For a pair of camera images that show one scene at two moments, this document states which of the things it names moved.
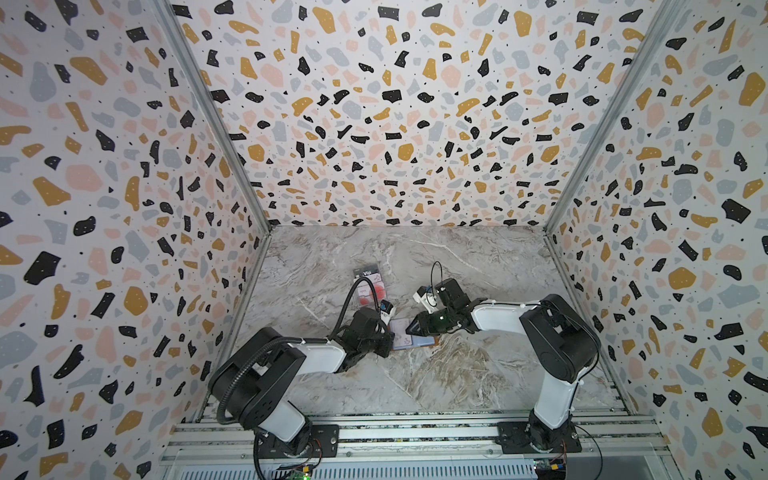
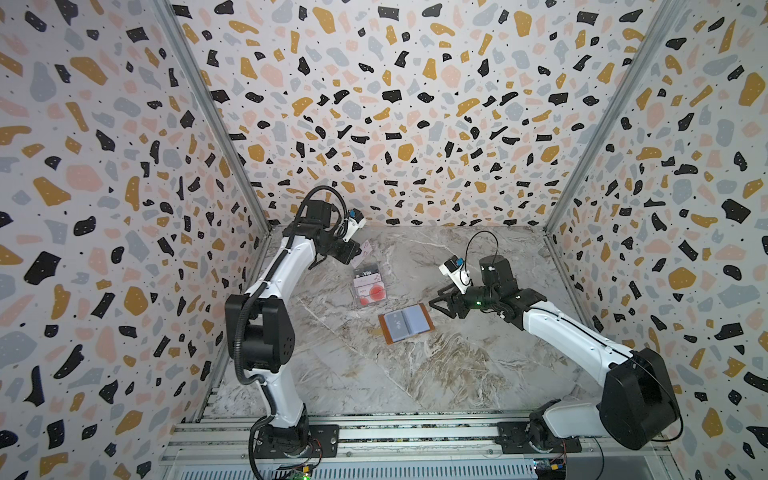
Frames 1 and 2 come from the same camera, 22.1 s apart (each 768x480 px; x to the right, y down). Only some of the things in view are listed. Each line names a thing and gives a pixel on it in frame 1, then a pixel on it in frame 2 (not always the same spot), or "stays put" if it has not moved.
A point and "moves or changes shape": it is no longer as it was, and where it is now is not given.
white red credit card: [365, 293] stays put
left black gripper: [386, 350] -> [353, 251]
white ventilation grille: [369, 473] stays put
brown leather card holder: [405, 340] moves or changes shape
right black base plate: [516, 437] stays put
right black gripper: [424, 323] -> [450, 303]
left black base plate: [316, 441] stays put
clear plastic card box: [365, 288] stays put
